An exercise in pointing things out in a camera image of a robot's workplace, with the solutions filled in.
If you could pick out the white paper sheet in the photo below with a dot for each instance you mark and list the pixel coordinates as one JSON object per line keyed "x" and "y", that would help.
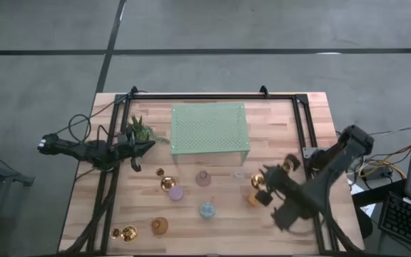
{"x": 354, "y": 187}
{"x": 369, "y": 210}

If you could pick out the black metal table frame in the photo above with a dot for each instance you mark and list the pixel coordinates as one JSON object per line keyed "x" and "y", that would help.
{"x": 209, "y": 96}

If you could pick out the short brass candlestick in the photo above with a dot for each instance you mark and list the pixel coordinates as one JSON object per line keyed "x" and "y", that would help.
{"x": 129, "y": 233}

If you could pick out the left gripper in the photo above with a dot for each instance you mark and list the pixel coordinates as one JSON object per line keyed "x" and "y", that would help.
{"x": 125, "y": 150}

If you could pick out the tall brass candlestick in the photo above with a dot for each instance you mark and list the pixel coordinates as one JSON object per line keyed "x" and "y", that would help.
{"x": 258, "y": 181}

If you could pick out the medium brass candlestick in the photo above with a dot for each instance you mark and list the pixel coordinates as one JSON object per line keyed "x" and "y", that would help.
{"x": 168, "y": 183}

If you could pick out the pink patterned candle tin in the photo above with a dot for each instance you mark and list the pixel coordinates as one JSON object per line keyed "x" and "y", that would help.
{"x": 175, "y": 193}

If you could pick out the black table clamp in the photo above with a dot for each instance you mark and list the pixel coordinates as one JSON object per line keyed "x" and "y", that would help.
{"x": 134, "y": 90}
{"x": 263, "y": 90}

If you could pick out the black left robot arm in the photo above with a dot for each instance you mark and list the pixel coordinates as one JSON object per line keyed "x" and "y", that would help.
{"x": 77, "y": 150}

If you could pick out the clear ribbed glass candle holder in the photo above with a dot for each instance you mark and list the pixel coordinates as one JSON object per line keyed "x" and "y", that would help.
{"x": 238, "y": 175}

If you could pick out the amber glass candle holder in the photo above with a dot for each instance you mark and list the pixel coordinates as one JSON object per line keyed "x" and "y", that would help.
{"x": 159, "y": 226}

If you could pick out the pink ribbed glass candle holder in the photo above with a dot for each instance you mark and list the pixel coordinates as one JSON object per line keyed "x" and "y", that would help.
{"x": 203, "y": 178}

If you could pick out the grey power adapter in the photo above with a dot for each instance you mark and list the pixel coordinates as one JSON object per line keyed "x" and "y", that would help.
{"x": 378, "y": 172}

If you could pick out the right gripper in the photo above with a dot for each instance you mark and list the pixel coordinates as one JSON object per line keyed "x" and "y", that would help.
{"x": 284, "y": 185}

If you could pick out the blue-green leaf candle tin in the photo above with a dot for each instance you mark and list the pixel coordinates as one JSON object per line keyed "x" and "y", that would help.
{"x": 207, "y": 210}

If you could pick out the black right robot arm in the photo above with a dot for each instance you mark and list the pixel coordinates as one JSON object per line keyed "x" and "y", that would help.
{"x": 334, "y": 171}

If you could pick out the black keyboard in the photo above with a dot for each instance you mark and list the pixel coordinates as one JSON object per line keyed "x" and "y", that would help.
{"x": 405, "y": 217}

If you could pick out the green perforated metal shelf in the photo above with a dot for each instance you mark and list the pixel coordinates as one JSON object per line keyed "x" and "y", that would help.
{"x": 209, "y": 128}

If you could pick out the green succulent plant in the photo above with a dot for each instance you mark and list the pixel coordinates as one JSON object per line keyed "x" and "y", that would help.
{"x": 140, "y": 130}

